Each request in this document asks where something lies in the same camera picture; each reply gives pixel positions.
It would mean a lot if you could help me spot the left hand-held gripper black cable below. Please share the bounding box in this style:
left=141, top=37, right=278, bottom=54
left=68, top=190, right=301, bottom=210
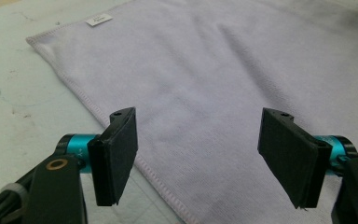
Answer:
left=0, top=181, right=31, bottom=224

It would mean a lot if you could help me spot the white foam mat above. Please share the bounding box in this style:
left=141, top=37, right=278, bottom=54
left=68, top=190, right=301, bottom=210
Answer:
left=0, top=0, right=189, bottom=224

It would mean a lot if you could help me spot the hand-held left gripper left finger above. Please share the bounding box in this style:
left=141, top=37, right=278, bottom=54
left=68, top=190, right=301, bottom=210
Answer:
left=57, top=106, right=139, bottom=207

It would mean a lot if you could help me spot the pink towel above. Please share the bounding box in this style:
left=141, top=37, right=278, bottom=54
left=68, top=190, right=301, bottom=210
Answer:
left=25, top=0, right=358, bottom=224

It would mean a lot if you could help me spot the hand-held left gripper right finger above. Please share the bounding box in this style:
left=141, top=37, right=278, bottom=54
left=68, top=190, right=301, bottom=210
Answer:
left=256, top=107, right=358, bottom=209

